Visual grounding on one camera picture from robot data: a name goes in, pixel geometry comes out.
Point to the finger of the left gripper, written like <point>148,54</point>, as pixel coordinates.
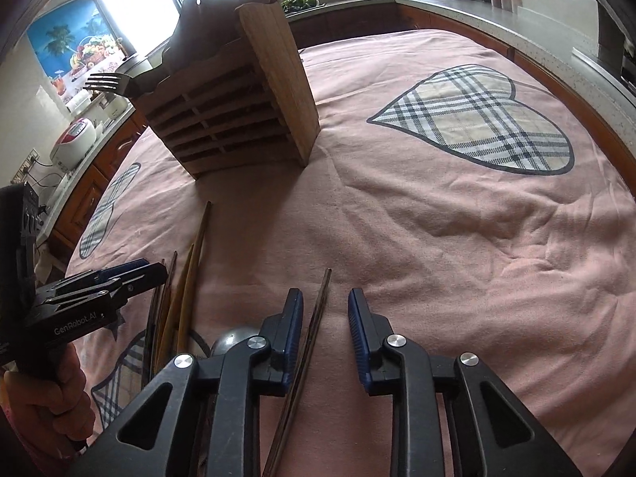
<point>71,291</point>
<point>102,275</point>

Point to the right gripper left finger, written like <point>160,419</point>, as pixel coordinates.
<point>261,365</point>

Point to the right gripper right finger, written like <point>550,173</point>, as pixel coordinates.
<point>389,364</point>

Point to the left hand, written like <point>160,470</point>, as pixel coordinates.
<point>52,416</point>

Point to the metal spoon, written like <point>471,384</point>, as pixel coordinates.
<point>231,338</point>

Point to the dark thin chopstick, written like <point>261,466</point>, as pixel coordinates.
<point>153,318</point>

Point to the long brown chopstick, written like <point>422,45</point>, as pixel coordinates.
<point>190,284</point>

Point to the red white rice cooker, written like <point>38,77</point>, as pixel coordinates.
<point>73,145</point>

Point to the pink tablecloth with hearts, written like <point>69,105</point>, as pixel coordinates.
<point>465,200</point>

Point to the black fork in holder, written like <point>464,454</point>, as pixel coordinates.
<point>115,83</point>

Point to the wooden utensil holder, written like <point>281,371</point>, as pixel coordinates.
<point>231,89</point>

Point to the tropical fruit poster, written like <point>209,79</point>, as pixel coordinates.
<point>71,43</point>

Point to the green vegetables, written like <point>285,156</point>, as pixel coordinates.
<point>294,6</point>

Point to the wall power socket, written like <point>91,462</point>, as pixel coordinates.
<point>24,169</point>

